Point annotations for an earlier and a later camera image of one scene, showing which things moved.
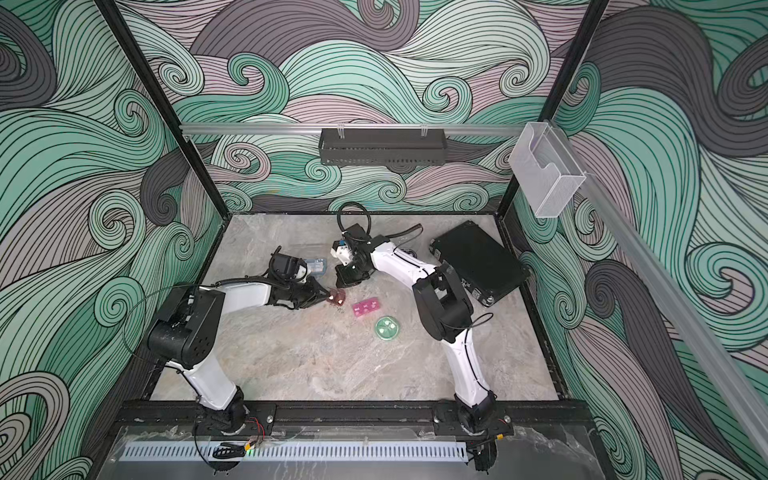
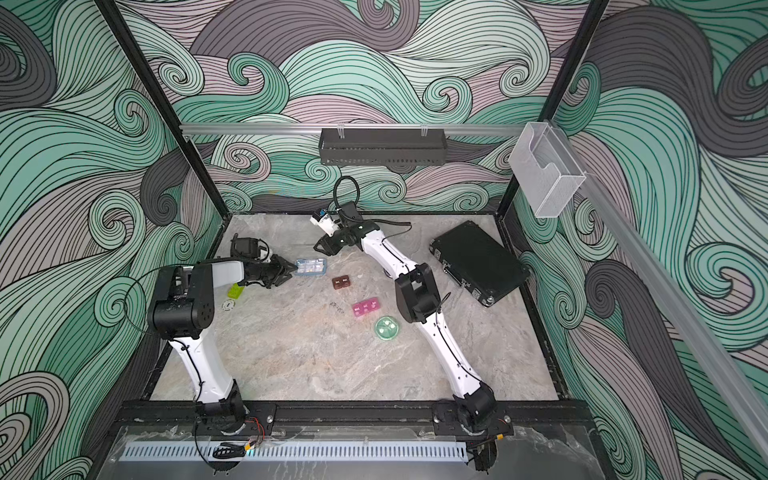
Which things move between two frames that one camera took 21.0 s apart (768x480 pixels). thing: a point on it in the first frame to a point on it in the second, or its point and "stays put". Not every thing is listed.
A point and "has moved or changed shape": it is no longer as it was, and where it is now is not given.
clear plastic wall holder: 545,169 stays put
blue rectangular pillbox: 317,266 stays put
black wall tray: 383,146 stays put
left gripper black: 315,295 to 283,270
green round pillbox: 386,328 stays put
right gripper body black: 353,274 to 337,244
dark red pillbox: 336,296 has moved or changed shape
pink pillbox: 366,306 stays put
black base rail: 358,416 stays put
